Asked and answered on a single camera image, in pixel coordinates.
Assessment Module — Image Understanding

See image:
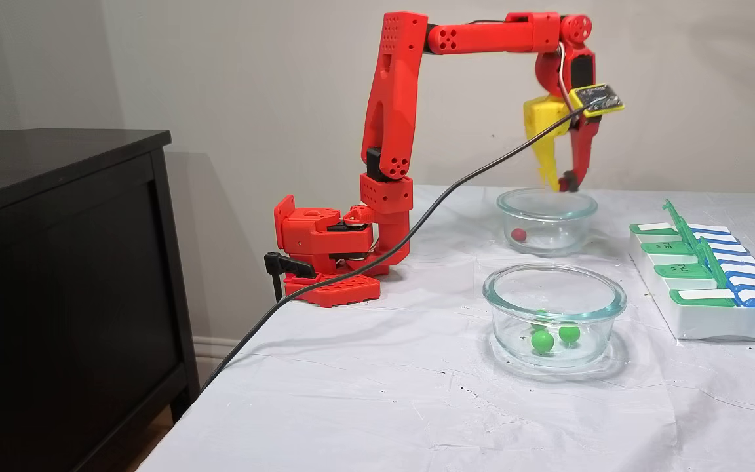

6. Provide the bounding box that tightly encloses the weekly pill organizer box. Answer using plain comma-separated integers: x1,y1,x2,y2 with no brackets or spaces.
629,199,755,345

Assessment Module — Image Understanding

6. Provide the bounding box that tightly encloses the clear glass bowl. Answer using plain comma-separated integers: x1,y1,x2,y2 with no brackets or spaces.
482,263,628,369
497,188,598,258

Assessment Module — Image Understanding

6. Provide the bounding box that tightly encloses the black table clamp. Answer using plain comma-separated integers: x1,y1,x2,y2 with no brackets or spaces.
263,252,318,304

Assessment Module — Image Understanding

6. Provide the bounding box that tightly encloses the white tablecloth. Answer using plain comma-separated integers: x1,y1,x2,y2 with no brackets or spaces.
136,184,755,472

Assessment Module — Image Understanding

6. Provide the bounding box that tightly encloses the white baseboard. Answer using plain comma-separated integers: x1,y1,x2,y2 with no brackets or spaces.
192,336,242,380

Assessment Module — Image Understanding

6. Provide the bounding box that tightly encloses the black wooden cabinet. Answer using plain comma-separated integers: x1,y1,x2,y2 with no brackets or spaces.
0,129,201,472

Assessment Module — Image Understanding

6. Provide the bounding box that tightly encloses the circuit board camera yellow mount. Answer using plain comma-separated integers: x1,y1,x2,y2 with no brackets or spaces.
570,83,626,119

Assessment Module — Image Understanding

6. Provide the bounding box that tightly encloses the thick black camera cable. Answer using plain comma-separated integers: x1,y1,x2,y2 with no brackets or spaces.
199,105,591,394

